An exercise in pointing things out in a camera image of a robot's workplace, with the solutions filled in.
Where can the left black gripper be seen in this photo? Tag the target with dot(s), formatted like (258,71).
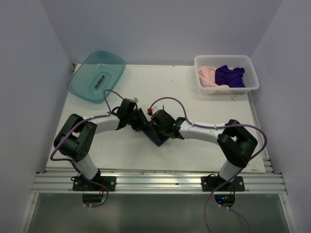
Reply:
(142,121)

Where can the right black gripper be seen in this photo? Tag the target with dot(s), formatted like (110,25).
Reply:
(154,124)

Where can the dark navy blue towel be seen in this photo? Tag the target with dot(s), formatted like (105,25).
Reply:
(155,136)

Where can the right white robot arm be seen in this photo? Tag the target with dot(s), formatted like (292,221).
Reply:
(235,141)

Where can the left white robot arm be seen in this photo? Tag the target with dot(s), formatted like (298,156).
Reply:
(76,136)

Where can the teal plastic tub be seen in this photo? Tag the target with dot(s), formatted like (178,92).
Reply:
(100,71)

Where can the pink towel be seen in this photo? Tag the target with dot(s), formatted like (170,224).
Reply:
(207,78)

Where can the white plastic basket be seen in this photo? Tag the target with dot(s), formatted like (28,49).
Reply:
(249,78)

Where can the purple towel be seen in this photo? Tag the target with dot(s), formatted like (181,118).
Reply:
(230,77)

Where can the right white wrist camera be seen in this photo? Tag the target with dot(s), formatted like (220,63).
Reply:
(152,110)

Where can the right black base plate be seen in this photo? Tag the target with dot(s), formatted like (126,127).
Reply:
(211,182)

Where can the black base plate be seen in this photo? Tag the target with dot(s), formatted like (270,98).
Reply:
(211,182)
(80,184)

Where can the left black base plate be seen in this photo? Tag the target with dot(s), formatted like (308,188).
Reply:
(80,184)

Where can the aluminium mounting rail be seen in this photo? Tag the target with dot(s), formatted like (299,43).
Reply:
(58,180)

